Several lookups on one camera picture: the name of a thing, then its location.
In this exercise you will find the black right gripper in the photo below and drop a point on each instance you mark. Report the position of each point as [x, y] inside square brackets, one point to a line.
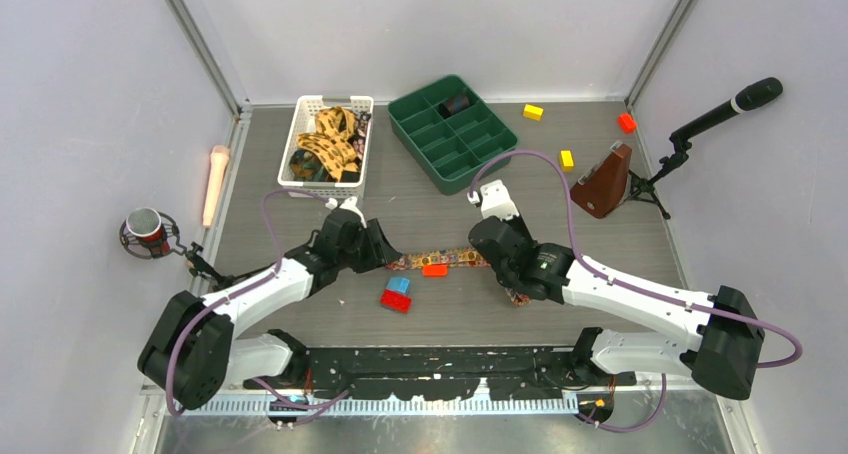
[515, 222]

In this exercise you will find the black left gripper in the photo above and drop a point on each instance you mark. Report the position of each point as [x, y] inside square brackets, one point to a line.
[379, 251]

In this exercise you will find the colourful shell pattern tie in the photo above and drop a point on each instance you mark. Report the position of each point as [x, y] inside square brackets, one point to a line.
[457, 257]

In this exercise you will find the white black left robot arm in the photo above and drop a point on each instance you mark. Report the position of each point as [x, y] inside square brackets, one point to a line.
[197, 345]

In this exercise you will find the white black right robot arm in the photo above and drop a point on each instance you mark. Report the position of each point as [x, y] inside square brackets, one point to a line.
[705, 336]

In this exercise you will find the blue lego brick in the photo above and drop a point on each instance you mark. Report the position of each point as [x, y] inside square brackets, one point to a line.
[400, 285]

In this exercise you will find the small orange lego brick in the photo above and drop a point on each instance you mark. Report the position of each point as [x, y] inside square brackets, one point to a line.
[435, 270]

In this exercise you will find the red lego brick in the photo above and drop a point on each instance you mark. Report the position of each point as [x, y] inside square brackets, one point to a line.
[395, 301]

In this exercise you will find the yellow block upright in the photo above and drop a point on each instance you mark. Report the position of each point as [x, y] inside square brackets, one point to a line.
[566, 160]

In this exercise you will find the brown wooden metronome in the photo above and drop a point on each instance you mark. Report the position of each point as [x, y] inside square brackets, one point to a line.
[599, 191]

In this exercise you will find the brown green leaf tie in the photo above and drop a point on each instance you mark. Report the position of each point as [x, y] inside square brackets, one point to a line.
[305, 166]

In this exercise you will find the dark floral rose tie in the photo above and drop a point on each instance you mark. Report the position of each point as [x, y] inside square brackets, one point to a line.
[358, 140]

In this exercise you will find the yellow beetle pattern tie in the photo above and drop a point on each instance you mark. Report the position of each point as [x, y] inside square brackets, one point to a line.
[330, 141]

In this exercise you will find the green compartment tray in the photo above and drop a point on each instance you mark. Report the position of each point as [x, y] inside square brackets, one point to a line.
[449, 151]

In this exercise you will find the black microphone tripod stand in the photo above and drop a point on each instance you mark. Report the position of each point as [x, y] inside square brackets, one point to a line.
[643, 189]

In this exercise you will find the yellow block near tray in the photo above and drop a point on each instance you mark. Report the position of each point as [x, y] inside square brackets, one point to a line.
[533, 112]

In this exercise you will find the white perforated plastic basket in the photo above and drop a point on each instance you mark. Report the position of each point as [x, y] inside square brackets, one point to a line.
[302, 121]

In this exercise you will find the rolled dark striped tie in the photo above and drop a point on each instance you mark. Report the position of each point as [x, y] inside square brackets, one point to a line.
[453, 105]

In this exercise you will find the orange red block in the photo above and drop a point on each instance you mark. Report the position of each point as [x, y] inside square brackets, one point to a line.
[627, 123]

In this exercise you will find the red silver studio microphone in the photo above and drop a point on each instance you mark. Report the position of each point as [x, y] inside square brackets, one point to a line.
[150, 234]

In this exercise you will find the black handheld microphone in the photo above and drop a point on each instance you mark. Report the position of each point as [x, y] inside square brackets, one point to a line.
[752, 97]

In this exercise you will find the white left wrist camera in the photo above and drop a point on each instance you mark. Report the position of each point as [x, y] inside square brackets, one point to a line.
[349, 204]

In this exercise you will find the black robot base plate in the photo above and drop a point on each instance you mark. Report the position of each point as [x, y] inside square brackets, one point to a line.
[441, 373]

